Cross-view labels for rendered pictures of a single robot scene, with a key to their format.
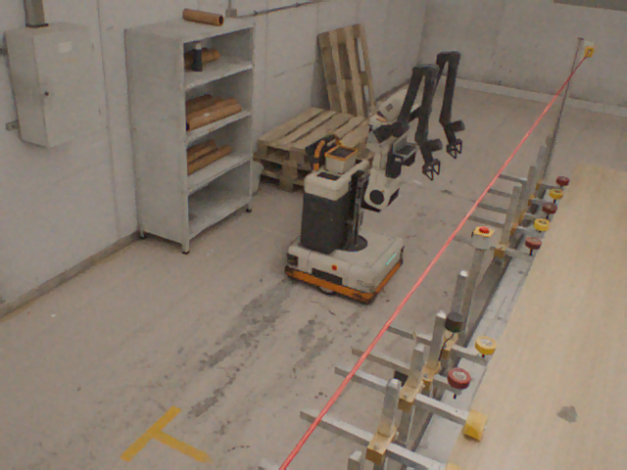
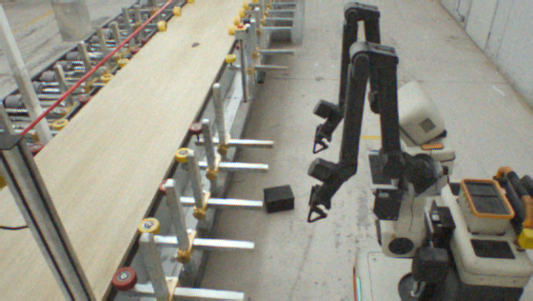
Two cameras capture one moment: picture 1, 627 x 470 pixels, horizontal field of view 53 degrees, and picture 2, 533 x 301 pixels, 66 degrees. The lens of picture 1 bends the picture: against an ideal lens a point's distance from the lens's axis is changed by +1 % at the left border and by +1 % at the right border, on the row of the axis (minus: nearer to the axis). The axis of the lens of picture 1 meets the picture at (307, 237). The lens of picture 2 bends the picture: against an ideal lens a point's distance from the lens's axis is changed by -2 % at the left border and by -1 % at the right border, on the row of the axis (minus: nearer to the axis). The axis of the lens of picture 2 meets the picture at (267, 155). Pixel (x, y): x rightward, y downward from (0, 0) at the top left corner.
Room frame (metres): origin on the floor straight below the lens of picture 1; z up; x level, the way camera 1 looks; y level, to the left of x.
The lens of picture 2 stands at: (4.83, -1.41, 2.04)
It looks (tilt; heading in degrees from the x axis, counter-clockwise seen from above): 35 degrees down; 162
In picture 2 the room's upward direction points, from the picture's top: 2 degrees counter-clockwise
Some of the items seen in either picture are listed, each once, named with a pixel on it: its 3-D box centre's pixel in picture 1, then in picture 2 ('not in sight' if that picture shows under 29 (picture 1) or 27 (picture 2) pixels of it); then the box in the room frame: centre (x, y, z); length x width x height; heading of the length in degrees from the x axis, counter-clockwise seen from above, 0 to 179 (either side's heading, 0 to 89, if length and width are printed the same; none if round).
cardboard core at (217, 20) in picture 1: (203, 17); not in sight; (4.60, 0.84, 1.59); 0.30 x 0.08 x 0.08; 64
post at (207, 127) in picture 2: (515, 216); (211, 163); (3.21, -1.16, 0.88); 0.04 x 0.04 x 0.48; 64
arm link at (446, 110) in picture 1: (449, 89); (353, 115); (3.86, -0.80, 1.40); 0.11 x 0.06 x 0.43; 154
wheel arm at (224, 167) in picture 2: (503, 225); (224, 167); (3.20, -1.10, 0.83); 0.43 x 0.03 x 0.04; 64
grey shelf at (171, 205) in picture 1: (197, 132); not in sight; (4.50, 0.89, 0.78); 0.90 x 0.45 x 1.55; 154
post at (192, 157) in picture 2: (524, 202); (199, 197); (3.44, -1.27, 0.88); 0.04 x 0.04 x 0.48; 64
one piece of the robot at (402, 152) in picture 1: (400, 156); (386, 178); (3.75, -0.55, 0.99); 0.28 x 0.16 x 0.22; 154
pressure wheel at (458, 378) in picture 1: (457, 386); not in sight; (1.78, -0.58, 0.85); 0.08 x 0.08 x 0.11
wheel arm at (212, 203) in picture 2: (511, 212); (213, 204); (3.42, -1.21, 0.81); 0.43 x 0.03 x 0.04; 64
